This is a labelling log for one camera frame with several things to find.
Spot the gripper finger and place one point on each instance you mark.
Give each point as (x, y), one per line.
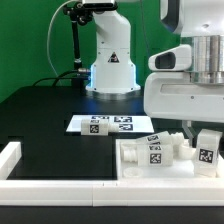
(189, 131)

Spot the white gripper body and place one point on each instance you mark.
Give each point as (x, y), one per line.
(187, 83)

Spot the white square tabletop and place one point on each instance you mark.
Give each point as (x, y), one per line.
(131, 167)

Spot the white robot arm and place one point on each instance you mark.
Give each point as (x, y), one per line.
(199, 23)

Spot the white sheet with tags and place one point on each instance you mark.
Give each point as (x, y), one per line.
(126, 123)

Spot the white U-shaped fence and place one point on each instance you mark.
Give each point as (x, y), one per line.
(182, 190)

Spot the black camera stand pole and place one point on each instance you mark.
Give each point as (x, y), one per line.
(71, 12)

